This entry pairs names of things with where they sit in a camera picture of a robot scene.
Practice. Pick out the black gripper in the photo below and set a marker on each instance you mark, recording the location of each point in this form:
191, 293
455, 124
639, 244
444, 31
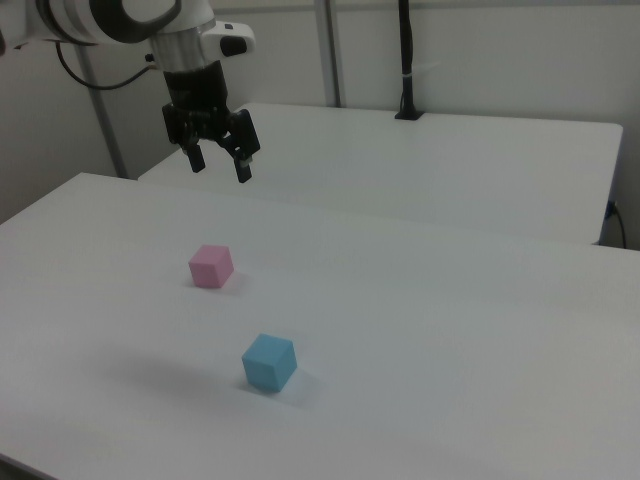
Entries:
195, 90

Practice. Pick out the blue cube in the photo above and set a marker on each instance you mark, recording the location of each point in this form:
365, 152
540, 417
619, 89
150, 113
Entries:
270, 362

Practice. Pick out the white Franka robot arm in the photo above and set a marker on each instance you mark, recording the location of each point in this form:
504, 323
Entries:
100, 15

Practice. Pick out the pink cube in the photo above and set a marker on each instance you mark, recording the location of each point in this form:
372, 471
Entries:
210, 267

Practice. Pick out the white table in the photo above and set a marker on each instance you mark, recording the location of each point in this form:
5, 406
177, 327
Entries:
400, 165

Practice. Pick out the black mounting pole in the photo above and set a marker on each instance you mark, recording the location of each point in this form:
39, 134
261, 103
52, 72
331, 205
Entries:
407, 50

